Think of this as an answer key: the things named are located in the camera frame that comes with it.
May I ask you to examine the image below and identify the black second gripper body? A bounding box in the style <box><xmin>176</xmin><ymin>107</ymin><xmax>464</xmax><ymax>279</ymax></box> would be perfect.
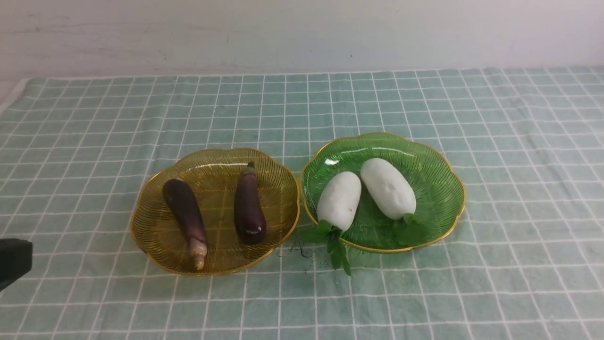
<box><xmin>0</xmin><ymin>238</ymin><xmax>33</xmax><ymax>291</ymax></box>

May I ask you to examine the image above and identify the purple eggplant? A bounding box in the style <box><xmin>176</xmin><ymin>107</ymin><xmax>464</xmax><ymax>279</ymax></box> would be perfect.
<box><xmin>234</xmin><ymin>161</ymin><xmax>266</xmax><ymax>245</ymax></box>
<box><xmin>162</xmin><ymin>178</ymin><xmax>209</xmax><ymax>271</ymax></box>

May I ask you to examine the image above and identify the white radish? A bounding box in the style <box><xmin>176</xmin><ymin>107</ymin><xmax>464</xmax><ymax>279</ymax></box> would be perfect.
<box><xmin>297</xmin><ymin>171</ymin><xmax>361</xmax><ymax>276</ymax></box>
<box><xmin>361</xmin><ymin>158</ymin><xmax>428</xmax><ymax>247</ymax></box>

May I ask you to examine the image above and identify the amber glass plate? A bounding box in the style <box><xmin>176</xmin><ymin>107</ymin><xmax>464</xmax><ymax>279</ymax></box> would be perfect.
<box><xmin>130</xmin><ymin>148</ymin><xmax>301</xmax><ymax>276</ymax></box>

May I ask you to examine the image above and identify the green glass plate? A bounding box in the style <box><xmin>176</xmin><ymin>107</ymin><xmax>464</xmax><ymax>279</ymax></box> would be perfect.
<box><xmin>300</xmin><ymin>132</ymin><xmax>466</xmax><ymax>254</ymax></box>

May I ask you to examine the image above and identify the green checked tablecloth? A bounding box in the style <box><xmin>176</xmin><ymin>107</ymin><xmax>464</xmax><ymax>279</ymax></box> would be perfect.
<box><xmin>0</xmin><ymin>67</ymin><xmax>604</xmax><ymax>340</ymax></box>

